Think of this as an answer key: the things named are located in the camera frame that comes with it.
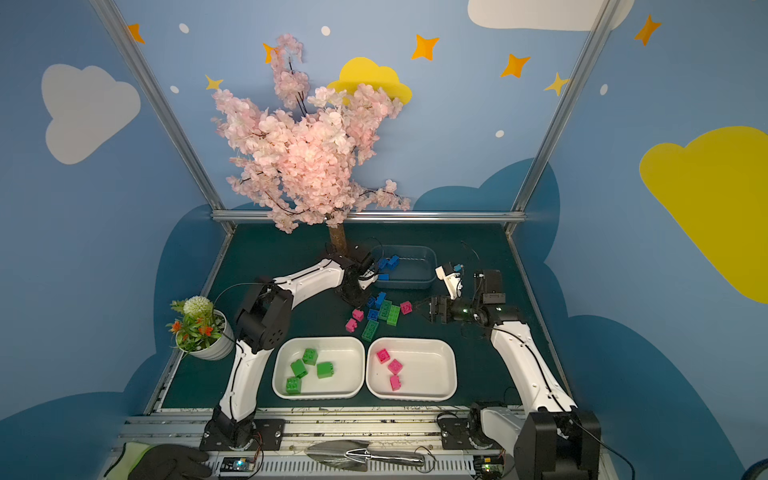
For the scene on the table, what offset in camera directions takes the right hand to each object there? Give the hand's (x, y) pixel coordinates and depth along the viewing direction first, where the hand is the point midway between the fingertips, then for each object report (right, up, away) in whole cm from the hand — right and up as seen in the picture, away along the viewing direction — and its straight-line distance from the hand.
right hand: (426, 302), depth 79 cm
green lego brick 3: (-36, -22, -1) cm, 42 cm away
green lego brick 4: (-28, -20, +6) cm, 36 cm away
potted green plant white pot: (-58, -6, -4) cm, 59 cm away
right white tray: (+2, -21, +9) cm, 23 cm away
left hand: (-20, -2, +20) cm, 29 cm away
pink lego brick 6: (-22, -9, +13) cm, 27 cm away
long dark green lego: (-16, -11, +12) cm, 23 cm away
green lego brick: (-36, -19, +4) cm, 41 cm away
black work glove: (-69, -37, -9) cm, 79 cm away
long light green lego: (-9, -7, +17) cm, 20 cm away
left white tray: (-23, -17, +10) cm, 31 cm away
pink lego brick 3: (-12, -17, +7) cm, 22 cm away
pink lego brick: (-8, -23, +3) cm, 25 cm away
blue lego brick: (-12, +5, +25) cm, 28 cm away
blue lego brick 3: (-13, -1, +20) cm, 23 cm away
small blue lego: (-15, -7, +17) cm, 24 cm away
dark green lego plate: (-11, -5, +19) cm, 23 cm away
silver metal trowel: (-19, -36, -8) cm, 41 cm away
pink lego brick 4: (-4, -4, +18) cm, 19 cm away
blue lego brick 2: (-8, +10, +29) cm, 32 cm away
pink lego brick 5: (-20, -7, +15) cm, 26 cm away
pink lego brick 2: (-8, -19, +5) cm, 21 cm away
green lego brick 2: (-33, -16, +5) cm, 37 cm away
